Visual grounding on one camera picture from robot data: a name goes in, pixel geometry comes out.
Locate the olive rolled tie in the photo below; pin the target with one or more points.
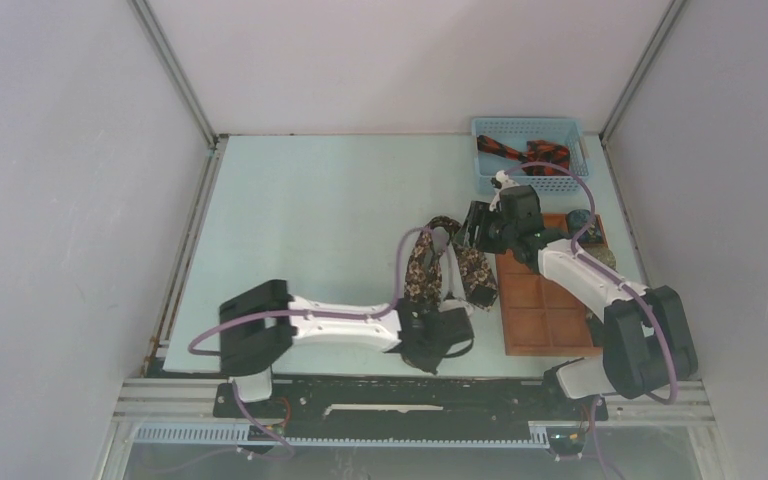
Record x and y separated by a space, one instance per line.
603 254

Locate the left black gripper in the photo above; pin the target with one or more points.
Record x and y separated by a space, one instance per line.
427 363

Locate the red black patterned tie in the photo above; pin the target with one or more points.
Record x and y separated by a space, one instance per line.
542 157

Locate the aluminium frame rail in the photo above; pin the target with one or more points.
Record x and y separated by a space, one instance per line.
192 400

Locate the wooden compartment tray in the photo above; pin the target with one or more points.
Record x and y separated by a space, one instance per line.
540 318

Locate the blue rolled tie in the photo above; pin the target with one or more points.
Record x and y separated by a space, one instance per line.
594 235

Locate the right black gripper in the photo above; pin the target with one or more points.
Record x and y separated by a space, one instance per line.
480 214

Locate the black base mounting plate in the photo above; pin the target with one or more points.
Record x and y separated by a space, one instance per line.
473 408

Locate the blue plastic basket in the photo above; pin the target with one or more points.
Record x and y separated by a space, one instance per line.
515 131

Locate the brown floral tie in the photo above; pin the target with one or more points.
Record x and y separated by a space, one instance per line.
423 279

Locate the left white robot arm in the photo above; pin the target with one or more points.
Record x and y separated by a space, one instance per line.
263 323

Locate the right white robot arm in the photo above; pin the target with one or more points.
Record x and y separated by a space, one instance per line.
647 347

